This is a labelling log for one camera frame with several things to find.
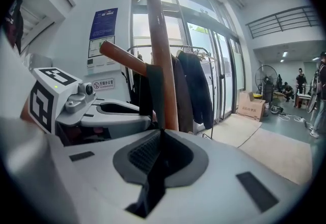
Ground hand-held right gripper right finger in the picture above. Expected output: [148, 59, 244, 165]
[152, 128, 303, 224]

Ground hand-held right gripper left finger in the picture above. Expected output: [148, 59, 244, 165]
[3, 125, 161, 224]

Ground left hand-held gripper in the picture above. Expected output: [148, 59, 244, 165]
[26, 66, 153, 140]

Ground brown wooden coat rack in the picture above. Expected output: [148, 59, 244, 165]
[99, 0, 179, 132]

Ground person's left forearm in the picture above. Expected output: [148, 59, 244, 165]
[19, 93, 35, 120]

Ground brown hanging coat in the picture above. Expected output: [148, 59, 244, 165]
[170, 54, 195, 134]

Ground beige floor mat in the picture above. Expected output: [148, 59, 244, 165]
[200, 113, 263, 149]
[238, 128, 313, 186]

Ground white and green notice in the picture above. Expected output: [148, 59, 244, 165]
[87, 36, 116, 60]

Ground black hanging jacket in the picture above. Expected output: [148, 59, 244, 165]
[177, 50, 214, 130]

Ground brown cardboard box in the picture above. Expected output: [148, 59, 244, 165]
[236, 90, 266, 123]

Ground glass sliding doors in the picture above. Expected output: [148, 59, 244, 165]
[131, 0, 247, 123]

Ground black standing fan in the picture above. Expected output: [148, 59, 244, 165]
[255, 64, 279, 117]

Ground low wooden table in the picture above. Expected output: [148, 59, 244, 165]
[293, 92, 312, 109]

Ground bicycle wheel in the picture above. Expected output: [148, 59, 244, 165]
[305, 70, 322, 115]

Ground black printed fabric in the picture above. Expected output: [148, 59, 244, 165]
[2, 0, 24, 54]

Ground dark metal balcony railing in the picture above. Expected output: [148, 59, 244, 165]
[245, 5, 319, 40]

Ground no-smoking wall sign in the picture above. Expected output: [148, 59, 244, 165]
[92, 78, 116, 91]

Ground blue wall poster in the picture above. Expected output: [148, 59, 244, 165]
[89, 8, 119, 41]

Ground metal garment rail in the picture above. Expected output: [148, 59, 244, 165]
[126, 44, 218, 140]

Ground white power strip cable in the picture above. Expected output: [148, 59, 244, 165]
[278, 113, 307, 124]

